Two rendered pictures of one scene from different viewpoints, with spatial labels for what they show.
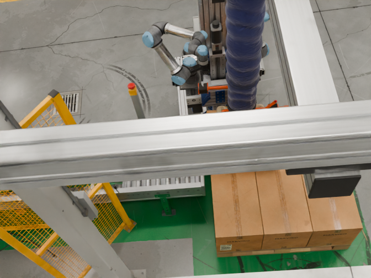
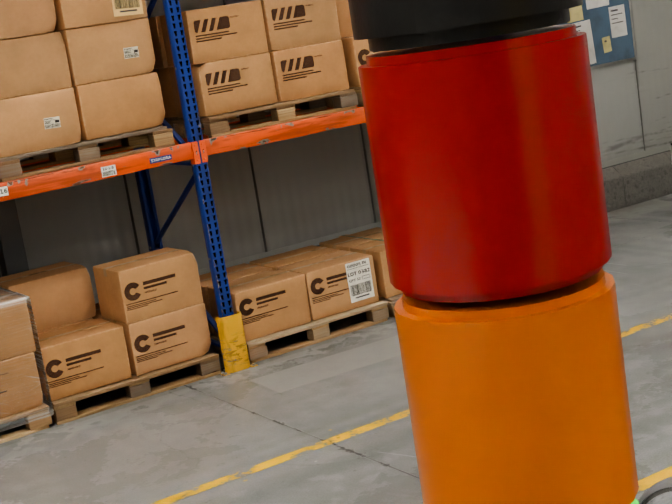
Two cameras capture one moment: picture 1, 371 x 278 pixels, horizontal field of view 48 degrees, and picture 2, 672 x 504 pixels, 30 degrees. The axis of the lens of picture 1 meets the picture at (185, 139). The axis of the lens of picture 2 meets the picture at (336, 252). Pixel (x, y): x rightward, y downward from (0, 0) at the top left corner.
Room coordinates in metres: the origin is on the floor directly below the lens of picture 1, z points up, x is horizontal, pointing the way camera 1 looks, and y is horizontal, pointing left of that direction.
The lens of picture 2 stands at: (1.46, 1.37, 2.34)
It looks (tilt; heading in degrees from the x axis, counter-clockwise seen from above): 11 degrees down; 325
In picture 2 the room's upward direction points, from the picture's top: 9 degrees counter-clockwise
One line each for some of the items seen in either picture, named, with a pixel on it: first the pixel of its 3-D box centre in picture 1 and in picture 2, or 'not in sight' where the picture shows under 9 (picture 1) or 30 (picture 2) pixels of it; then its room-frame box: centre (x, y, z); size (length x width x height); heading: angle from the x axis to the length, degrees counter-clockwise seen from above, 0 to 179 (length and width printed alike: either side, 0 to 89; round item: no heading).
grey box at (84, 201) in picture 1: (75, 205); not in sight; (1.12, 0.72, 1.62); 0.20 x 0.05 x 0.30; 84
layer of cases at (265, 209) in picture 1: (276, 188); not in sight; (1.57, -0.75, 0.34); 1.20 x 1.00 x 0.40; 84
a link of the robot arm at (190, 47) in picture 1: (192, 47); not in sight; (2.29, -0.18, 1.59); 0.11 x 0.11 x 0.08; 48
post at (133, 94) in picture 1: (142, 119); not in sight; (2.51, 0.40, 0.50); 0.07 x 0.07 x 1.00; 84
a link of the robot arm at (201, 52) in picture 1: (202, 53); not in sight; (2.21, -0.24, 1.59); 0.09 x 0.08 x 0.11; 48
